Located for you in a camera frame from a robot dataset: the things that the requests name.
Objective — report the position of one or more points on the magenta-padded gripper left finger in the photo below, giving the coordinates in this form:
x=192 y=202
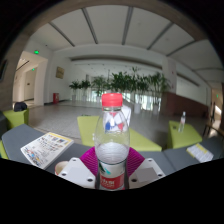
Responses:
x=76 y=173

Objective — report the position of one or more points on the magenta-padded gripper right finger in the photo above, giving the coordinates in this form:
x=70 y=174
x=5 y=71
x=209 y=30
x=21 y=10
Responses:
x=148 y=173

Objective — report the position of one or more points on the clear water bottle red cap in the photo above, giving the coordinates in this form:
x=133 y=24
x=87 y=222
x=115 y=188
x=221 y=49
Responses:
x=111 y=150

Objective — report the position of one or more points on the red mug white flowers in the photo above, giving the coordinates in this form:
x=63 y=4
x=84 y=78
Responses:
x=60 y=166

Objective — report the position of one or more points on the large lime green table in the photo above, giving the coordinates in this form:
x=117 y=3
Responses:
x=143 y=141

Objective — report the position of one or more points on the colourful printed magazine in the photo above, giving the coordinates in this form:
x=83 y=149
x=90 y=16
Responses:
x=46 y=148

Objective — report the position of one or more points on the small lime green table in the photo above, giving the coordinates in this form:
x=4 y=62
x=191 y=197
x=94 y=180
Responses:
x=185 y=138

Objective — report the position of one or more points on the yellow white booklet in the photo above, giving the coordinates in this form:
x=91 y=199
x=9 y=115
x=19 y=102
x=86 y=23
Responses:
x=200 y=152

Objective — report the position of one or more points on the small clear plastic bottle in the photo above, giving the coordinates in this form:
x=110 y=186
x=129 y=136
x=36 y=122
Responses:
x=182 y=123

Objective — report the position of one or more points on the white box red blue triangles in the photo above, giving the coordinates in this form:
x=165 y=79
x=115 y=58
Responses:
x=126 y=115

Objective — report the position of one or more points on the red fire extinguisher box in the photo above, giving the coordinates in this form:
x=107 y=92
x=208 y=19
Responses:
x=55 y=98

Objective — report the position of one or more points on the lime green chair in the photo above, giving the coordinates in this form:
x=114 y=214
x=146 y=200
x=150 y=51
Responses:
x=15 y=118

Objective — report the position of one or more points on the black bag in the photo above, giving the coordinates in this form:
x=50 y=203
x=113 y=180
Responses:
x=20 y=106

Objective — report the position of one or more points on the dark grey seat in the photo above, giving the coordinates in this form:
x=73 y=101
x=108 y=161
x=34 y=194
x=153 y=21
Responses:
x=3 y=125

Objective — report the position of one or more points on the group of potted green plants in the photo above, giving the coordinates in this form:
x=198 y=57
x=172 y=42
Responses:
x=120 y=83

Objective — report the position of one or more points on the green exit sign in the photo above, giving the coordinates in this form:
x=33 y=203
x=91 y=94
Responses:
x=36 y=52

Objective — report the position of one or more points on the gold framed wall picture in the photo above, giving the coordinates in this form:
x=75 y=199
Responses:
x=59 y=72

